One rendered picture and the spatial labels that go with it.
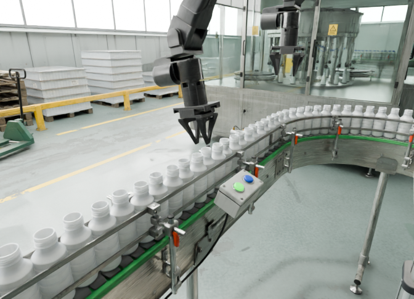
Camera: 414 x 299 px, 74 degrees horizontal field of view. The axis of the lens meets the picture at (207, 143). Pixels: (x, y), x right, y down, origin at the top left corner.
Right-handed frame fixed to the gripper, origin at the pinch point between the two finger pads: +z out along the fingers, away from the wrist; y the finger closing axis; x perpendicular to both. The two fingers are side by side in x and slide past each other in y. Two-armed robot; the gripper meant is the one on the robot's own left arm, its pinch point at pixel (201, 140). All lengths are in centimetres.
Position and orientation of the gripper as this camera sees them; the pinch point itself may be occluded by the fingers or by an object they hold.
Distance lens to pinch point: 68.5
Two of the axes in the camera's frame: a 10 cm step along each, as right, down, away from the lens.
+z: 1.5, 9.6, 2.5
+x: 5.7, -2.9, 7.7
